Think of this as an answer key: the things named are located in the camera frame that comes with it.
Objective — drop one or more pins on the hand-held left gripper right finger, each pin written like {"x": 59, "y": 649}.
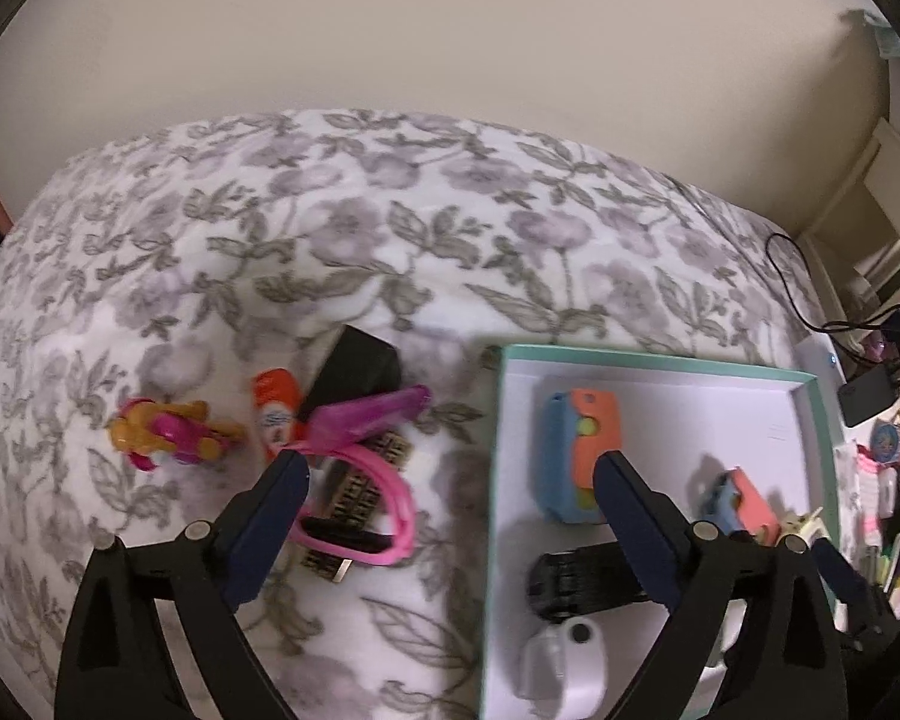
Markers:
{"x": 641, "y": 532}

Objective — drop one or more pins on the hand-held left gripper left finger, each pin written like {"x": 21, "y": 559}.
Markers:
{"x": 266, "y": 532}

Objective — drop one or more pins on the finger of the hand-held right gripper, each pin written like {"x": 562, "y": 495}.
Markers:
{"x": 844, "y": 577}

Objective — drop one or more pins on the cream hair claw clip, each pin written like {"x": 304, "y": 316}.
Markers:
{"x": 799, "y": 521}

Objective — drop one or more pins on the black toy car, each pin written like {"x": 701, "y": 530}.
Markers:
{"x": 570, "y": 581}

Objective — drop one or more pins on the black and gold patterned lighter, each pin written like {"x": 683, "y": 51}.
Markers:
{"x": 356, "y": 499}

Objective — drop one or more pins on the blue orange toy box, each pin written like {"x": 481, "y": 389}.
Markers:
{"x": 570, "y": 457}

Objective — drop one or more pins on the red squeeze tube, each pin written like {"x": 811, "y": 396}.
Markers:
{"x": 274, "y": 409}

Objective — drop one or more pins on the teal-edged white tray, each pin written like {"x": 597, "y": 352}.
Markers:
{"x": 682, "y": 412}

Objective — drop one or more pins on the pink and orange dog figure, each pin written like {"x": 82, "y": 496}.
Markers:
{"x": 172, "y": 431}

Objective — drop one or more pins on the pink watch band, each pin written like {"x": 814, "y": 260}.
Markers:
{"x": 367, "y": 416}

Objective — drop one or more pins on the white plastic case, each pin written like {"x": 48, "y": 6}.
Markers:
{"x": 562, "y": 671}

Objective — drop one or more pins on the black plug adapter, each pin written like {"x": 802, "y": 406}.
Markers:
{"x": 352, "y": 367}

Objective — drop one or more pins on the pile of small trinkets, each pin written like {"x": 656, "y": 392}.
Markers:
{"x": 889, "y": 510}

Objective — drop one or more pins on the round blue toy watch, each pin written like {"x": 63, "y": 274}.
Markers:
{"x": 892, "y": 442}

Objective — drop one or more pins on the black power bank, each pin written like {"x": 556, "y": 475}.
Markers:
{"x": 868, "y": 397}

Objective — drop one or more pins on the white power bank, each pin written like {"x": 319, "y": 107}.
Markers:
{"x": 821, "y": 360}

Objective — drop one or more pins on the floral blanket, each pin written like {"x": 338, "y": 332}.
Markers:
{"x": 195, "y": 277}

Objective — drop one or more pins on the cream shelf unit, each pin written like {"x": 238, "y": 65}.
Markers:
{"x": 877, "y": 195}

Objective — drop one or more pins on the teal and white box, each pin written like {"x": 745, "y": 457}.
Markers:
{"x": 881, "y": 34}

